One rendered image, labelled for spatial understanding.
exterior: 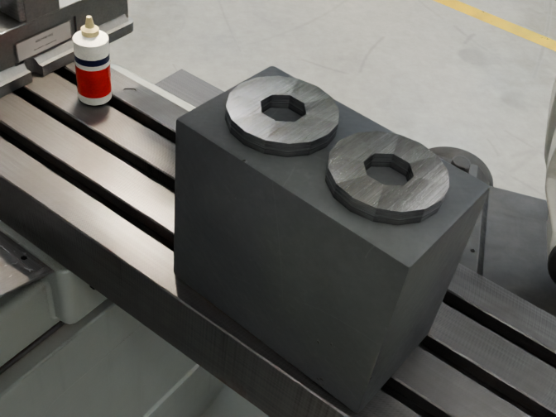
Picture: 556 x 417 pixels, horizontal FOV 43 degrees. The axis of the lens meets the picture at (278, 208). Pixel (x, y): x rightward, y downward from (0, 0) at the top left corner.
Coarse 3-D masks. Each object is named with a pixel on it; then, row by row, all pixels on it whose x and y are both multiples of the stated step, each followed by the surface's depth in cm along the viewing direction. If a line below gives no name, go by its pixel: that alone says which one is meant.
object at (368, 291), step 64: (192, 128) 55; (256, 128) 54; (320, 128) 55; (384, 128) 58; (192, 192) 59; (256, 192) 53; (320, 192) 51; (384, 192) 50; (448, 192) 53; (192, 256) 64; (256, 256) 58; (320, 256) 52; (384, 256) 48; (448, 256) 55; (256, 320) 62; (320, 320) 56; (384, 320) 51; (320, 384) 61
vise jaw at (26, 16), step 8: (0, 0) 84; (8, 0) 83; (16, 0) 82; (24, 0) 83; (32, 0) 84; (40, 0) 85; (48, 0) 86; (56, 0) 87; (0, 8) 85; (8, 8) 84; (16, 8) 83; (24, 8) 84; (32, 8) 84; (40, 8) 85; (48, 8) 86; (56, 8) 88; (16, 16) 84; (24, 16) 84; (32, 16) 85; (40, 16) 86
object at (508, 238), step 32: (448, 160) 144; (512, 192) 146; (480, 224) 134; (512, 224) 139; (544, 224) 140; (480, 256) 129; (512, 256) 132; (544, 256) 133; (512, 288) 127; (544, 288) 127
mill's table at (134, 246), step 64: (0, 128) 83; (64, 128) 83; (128, 128) 84; (0, 192) 78; (64, 192) 75; (128, 192) 76; (64, 256) 77; (128, 256) 70; (192, 320) 67; (448, 320) 68; (512, 320) 69; (256, 384) 66; (384, 384) 65; (448, 384) 63; (512, 384) 64
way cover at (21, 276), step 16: (0, 240) 79; (0, 256) 77; (16, 256) 77; (32, 256) 78; (0, 272) 74; (16, 272) 75; (32, 272) 76; (48, 272) 76; (0, 288) 72; (16, 288) 73
